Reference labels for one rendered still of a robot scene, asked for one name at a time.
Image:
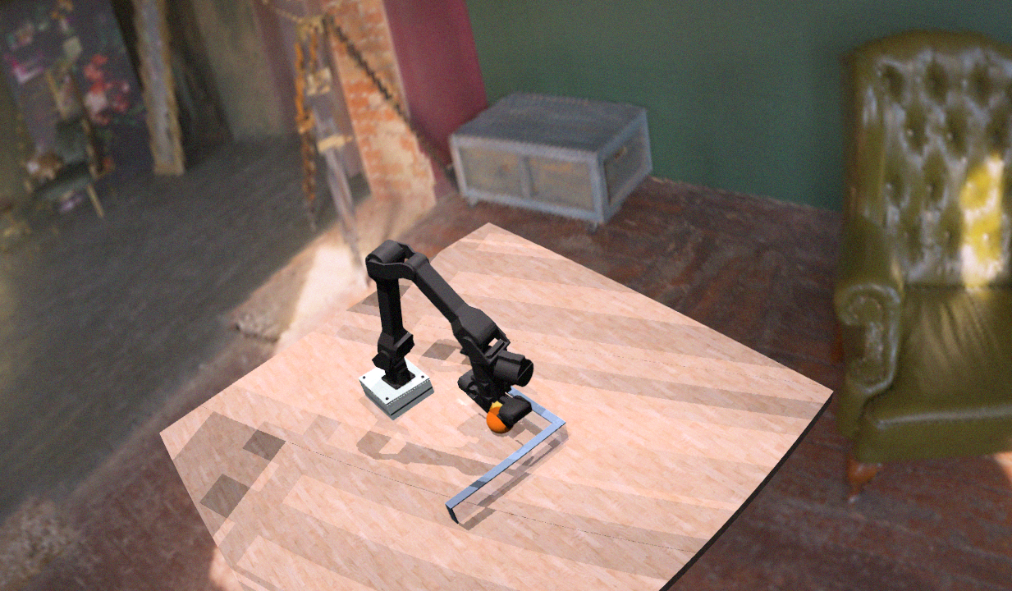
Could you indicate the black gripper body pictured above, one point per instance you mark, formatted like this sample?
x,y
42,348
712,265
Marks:
x,y
512,409

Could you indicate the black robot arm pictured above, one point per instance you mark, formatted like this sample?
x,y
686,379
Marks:
x,y
471,327

